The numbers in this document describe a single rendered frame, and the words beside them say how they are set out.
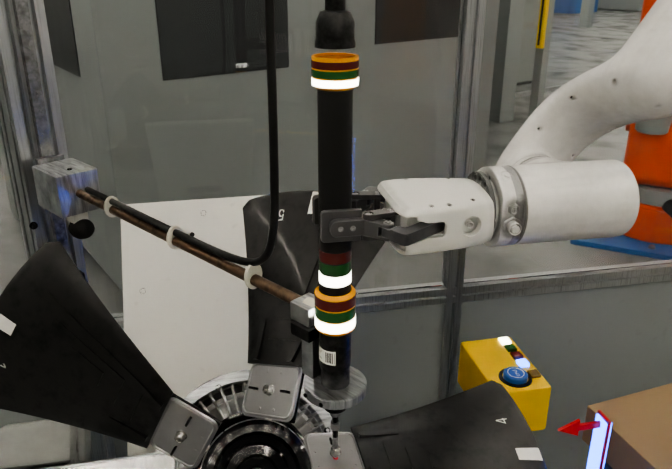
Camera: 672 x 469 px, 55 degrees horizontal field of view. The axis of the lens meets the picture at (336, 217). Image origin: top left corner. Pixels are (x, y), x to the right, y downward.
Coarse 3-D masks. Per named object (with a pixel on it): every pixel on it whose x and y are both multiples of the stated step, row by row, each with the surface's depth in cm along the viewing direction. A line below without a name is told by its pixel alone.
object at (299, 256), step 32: (288, 192) 87; (256, 224) 88; (288, 224) 85; (256, 256) 86; (288, 256) 83; (352, 256) 79; (256, 288) 85; (288, 288) 81; (256, 320) 83; (288, 320) 79; (256, 352) 80; (288, 352) 77
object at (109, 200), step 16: (272, 0) 63; (272, 16) 63; (272, 32) 64; (272, 48) 64; (272, 64) 65; (272, 80) 65; (272, 96) 66; (272, 112) 67; (272, 128) 67; (272, 144) 68; (272, 160) 69; (272, 176) 69; (96, 192) 101; (272, 192) 70; (128, 208) 95; (272, 208) 71; (160, 224) 89; (272, 224) 72; (192, 240) 85; (272, 240) 73; (224, 256) 80; (240, 256) 79; (256, 272) 78
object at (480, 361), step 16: (464, 352) 118; (480, 352) 117; (496, 352) 117; (464, 368) 119; (480, 368) 112; (496, 368) 112; (528, 368) 112; (464, 384) 120; (480, 384) 112; (512, 384) 108; (528, 384) 108; (544, 384) 108; (528, 400) 108; (544, 400) 108; (528, 416) 109; (544, 416) 110
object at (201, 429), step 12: (168, 408) 73; (180, 408) 73; (192, 408) 73; (168, 420) 74; (180, 420) 74; (192, 420) 73; (204, 420) 72; (156, 432) 76; (168, 432) 75; (192, 432) 74; (204, 432) 74; (156, 444) 77; (168, 444) 76; (180, 444) 75; (192, 444) 75; (204, 444) 74; (180, 456) 76; (192, 456) 76
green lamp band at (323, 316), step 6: (318, 312) 67; (324, 312) 67; (348, 312) 67; (354, 312) 68; (318, 318) 68; (324, 318) 67; (330, 318) 67; (336, 318) 67; (342, 318) 67; (348, 318) 67
